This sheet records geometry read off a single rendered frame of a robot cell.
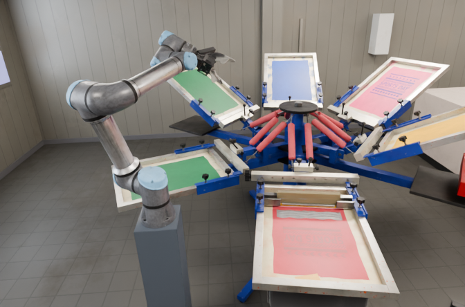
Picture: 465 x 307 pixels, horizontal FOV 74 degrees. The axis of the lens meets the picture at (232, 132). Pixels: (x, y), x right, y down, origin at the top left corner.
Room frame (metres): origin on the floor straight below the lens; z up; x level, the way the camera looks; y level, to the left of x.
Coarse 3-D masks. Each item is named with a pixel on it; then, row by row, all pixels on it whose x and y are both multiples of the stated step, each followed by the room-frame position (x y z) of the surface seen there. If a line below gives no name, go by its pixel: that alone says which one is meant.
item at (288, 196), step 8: (280, 192) 1.53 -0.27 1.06; (288, 192) 1.52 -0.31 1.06; (296, 192) 1.52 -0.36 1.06; (304, 192) 1.52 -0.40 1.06; (312, 192) 1.51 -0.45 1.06; (320, 192) 1.51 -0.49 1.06; (328, 192) 1.51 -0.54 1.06; (336, 192) 1.50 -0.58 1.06; (288, 200) 1.52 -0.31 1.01; (296, 200) 1.51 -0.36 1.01; (304, 200) 1.51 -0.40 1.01; (312, 200) 1.50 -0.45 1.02; (320, 200) 1.49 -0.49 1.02; (328, 200) 1.49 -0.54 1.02; (336, 200) 1.48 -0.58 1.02
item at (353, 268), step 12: (336, 228) 1.32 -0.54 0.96; (348, 228) 1.32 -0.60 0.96; (348, 240) 1.23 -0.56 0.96; (348, 252) 1.15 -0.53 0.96; (324, 264) 1.08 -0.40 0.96; (336, 264) 1.08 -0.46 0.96; (348, 264) 1.08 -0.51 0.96; (360, 264) 1.08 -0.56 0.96; (324, 276) 1.02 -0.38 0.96; (336, 276) 1.01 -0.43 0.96; (348, 276) 1.01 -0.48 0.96; (360, 276) 1.01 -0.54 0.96
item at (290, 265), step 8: (280, 208) 1.52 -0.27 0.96; (288, 208) 1.51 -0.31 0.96; (296, 208) 1.51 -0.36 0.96; (304, 208) 1.51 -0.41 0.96; (280, 224) 1.37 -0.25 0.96; (288, 224) 1.37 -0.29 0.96; (296, 224) 1.37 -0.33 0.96; (304, 224) 1.37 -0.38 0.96; (272, 232) 1.31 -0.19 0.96; (280, 232) 1.31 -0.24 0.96; (280, 240) 1.25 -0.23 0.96; (280, 248) 1.19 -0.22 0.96; (280, 256) 1.14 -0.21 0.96; (288, 256) 1.14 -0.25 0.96; (296, 256) 1.14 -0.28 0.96; (304, 256) 1.14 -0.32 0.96; (280, 264) 1.09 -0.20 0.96; (288, 264) 1.09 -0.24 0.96; (296, 264) 1.09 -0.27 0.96; (304, 264) 1.09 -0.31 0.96; (312, 264) 1.08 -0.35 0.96; (280, 272) 1.04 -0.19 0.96; (288, 272) 1.04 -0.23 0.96; (296, 272) 1.04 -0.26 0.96; (304, 272) 1.04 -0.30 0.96; (312, 272) 1.04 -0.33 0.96
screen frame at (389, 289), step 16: (256, 224) 1.34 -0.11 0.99; (368, 224) 1.31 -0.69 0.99; (256, 240) 1.22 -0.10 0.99; (368, 240) 1.19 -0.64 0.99; (256, 256) 1.11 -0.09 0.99; (256, 272) 1.01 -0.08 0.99; (384, 272) 0.99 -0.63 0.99; (256, 288) 0.96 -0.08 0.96; (272, 288) 0.95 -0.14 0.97; (288, 288) 0.94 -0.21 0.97; (304, 288) 0.93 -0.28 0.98; (320, 288) 0.93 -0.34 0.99; (336, 288) 0.92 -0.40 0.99; (352, 288) 0.92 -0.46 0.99; (368, 288) 0.91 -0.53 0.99; (384, 288) 0.91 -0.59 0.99
